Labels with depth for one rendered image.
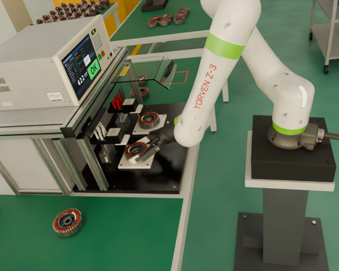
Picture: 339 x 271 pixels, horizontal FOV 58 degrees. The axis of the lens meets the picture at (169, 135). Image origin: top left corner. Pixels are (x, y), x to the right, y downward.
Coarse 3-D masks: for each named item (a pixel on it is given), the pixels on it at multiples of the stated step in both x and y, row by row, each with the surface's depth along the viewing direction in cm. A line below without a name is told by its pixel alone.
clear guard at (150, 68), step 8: (152, 56) 153; (160, 56) 151; (128, 64) 151; (136, 64) 149; (144, 64) 147; (152, 64) 146; (160, 64) 144; (168, 64) 149; (120, 72) 145; (128, 72) 144; (136, 72) 142; (144, 72) 140; (152, 72) 139; (160, 72) 140; (112, 80) 140; (120, 80) 138; (128, 80) 137; (136, 80) 135; (144, 80) 135; (160, 80) 136; (168, 80) 140; (168, 88) 136
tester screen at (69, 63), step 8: (88, 40) 124; (80, 48) 118; (88, 48) 124; (72, 56) 112; (80, 56) 118; (64, 64) 107; (72, 64) 112; (80, 64) 118; (88, 64) 124; (72, 72) 112; (80, 72) 118; (72, 80) 112; (80, 96) 117
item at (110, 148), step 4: (108, 144) 143; (112, 144) 142; (104, 148) 140; (108, 148) 140; (112, 148) 141; (100, 152) 139; (108, 152) 138; (112, 152) 141; (116, 152) 145; (100, 156) 139; (104, 156) 138; (108, 156) 138; (112, 156) 141; (104, 160) 140; (108, 160) 139; (112, 160) 141
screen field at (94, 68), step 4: (96, 60) 131; (92, 64) 127; (96, 64) 130; (88, 68) 124; (92, 68) 127; (96, 68) 130; (88, 72) 124; (92, 72) 127; (96, 72) 130; (92, 76) 126
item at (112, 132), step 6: (96, 132) 139; (108, 132) 133; (114, 132) 132; (120, 132) 132; (108, 138) 131; (114, 138) 131; (120, 138) 132; (126, 138) 134; (96, 144) 134; (120, 144) 132; (102, 150) 137
